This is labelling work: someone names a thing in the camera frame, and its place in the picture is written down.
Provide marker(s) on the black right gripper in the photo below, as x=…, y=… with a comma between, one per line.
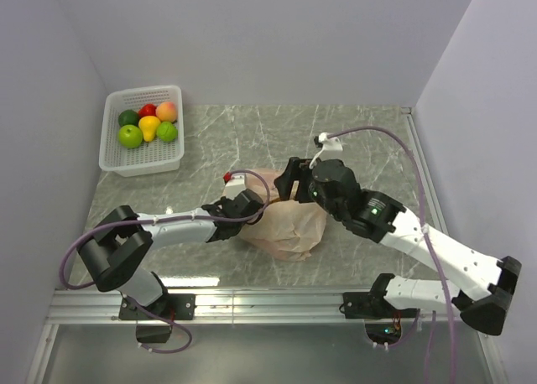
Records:
x=296, y=170

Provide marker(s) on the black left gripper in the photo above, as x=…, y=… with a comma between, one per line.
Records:
x=225, y=200

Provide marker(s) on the translucent orange plastic bag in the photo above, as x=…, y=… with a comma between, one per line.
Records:
x=288, y=230

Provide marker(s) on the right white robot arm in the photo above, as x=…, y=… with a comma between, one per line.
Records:
x=476, y=287

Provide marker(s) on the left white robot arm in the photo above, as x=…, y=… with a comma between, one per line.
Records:
x=114, y=252

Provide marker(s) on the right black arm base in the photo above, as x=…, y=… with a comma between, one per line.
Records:
x=382, y=322

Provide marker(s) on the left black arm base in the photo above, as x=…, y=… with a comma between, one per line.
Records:
x=155, y=323

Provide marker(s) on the light green round fruit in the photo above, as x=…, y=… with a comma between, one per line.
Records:
x=167, y=132

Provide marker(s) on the peach fruit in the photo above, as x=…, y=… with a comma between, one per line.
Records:
x=166, y=112

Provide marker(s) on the red fruit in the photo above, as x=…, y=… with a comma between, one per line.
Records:
x=147, y=110

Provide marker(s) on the dark green fruit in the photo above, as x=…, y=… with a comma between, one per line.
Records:
x=128, y=117

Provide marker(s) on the white perforated plastic basket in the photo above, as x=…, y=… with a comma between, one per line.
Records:
x=149, y=158

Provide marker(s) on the yellow pear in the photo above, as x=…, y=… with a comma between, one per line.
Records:
x=149, y=126

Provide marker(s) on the green apple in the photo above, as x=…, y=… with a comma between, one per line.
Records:
x=130, y=136

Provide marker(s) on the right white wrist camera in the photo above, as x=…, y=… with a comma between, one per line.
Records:
x=328, y=148

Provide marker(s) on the aluminium mounting rail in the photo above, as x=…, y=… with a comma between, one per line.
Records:
x=238, y=335

